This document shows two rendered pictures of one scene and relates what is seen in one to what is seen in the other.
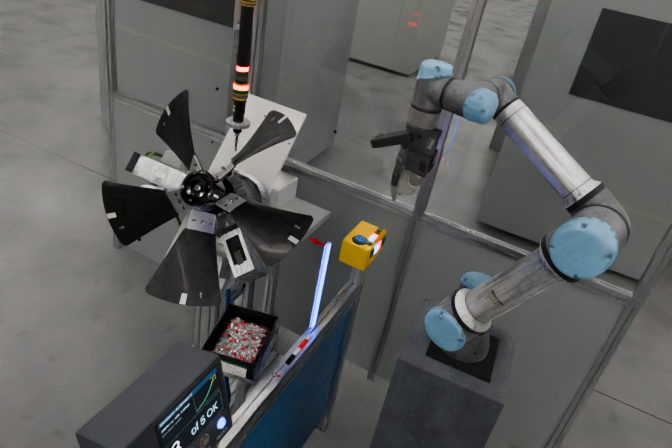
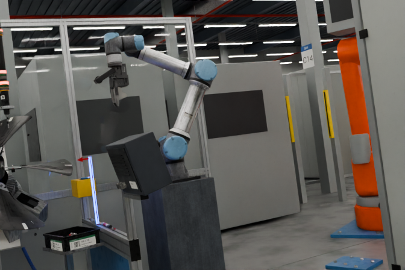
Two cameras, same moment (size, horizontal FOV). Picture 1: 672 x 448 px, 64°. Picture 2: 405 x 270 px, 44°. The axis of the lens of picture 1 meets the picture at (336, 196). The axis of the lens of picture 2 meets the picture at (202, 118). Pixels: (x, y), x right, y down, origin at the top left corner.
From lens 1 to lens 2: 1.80 m
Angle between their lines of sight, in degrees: 55
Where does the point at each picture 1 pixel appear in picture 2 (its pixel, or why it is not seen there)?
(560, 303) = not seen: hidden behind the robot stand
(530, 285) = (197, 97)
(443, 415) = (194, 207)
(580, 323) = not seen: hidden behind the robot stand
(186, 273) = (15, 212)
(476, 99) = (138, 37)
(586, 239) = (206, 63)
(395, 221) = (70, 202)
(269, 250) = (62, 170)
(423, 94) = (114, 45)
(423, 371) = (175, 185)
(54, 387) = not seen: outside the picture
